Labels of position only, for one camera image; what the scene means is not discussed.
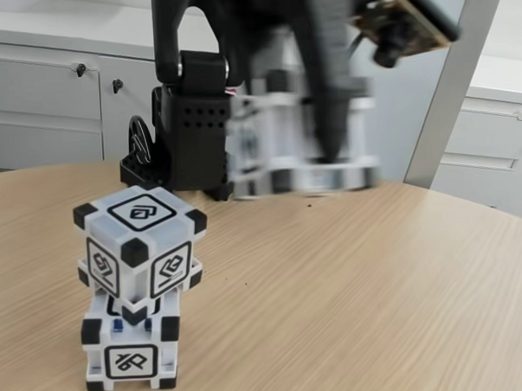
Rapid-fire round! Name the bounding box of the white cube with diamond icon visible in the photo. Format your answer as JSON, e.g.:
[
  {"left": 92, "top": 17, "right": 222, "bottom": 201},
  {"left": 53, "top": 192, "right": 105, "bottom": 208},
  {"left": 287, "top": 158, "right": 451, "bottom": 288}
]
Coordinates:
[{"left": 71, "top": 183, "right": 213, "bottom": 308}]

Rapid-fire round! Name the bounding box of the white cube with blue clips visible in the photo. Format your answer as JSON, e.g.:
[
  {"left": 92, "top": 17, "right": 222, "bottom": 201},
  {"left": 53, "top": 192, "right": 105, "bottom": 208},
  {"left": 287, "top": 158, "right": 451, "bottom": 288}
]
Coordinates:
[{"left": 77, "top": 289, "right": 184, "bottom": 391}]

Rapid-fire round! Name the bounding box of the white low cabinet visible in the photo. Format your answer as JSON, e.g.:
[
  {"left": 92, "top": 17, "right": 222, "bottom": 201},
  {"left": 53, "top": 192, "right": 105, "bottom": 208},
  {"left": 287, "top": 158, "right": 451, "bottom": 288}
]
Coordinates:
[{"left": 0, "top": 0, "right": 307, "bottom": 177}]

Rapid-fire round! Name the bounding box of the white drawer cabinet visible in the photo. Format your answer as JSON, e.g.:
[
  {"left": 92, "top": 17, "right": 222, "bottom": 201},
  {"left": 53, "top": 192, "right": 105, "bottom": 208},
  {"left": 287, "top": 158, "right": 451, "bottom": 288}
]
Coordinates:
[{"left": 423, "top": 52, "right": 522, "bottom": 231}]

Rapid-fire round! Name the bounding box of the grey metal frame post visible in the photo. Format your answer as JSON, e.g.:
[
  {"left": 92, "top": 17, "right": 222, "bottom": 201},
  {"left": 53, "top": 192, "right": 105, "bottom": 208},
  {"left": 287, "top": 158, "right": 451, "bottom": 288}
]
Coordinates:
[{"left": 394, "top": 0, "right": 518, "bottom": 189}]

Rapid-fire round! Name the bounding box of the black clamp hand wheel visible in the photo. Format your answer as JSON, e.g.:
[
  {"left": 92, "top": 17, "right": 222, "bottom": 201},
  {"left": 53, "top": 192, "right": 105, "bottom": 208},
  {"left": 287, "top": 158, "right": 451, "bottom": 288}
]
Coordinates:
[{"left": 126, "top": 114, "right": 157, "bottom": 168}]

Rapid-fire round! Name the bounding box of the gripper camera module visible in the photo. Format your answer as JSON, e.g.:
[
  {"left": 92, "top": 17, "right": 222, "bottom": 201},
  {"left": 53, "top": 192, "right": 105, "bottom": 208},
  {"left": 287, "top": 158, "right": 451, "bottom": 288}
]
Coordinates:
[{"left": 348, "top": 0, "right": 462, "bottom": 71}]

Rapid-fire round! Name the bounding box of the white cube with link icon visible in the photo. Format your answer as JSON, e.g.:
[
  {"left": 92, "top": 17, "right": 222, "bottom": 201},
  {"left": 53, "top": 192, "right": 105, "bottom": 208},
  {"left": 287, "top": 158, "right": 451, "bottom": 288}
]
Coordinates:
[{"left": 225, "top": 64, "right": 383, "bottom": 203}]

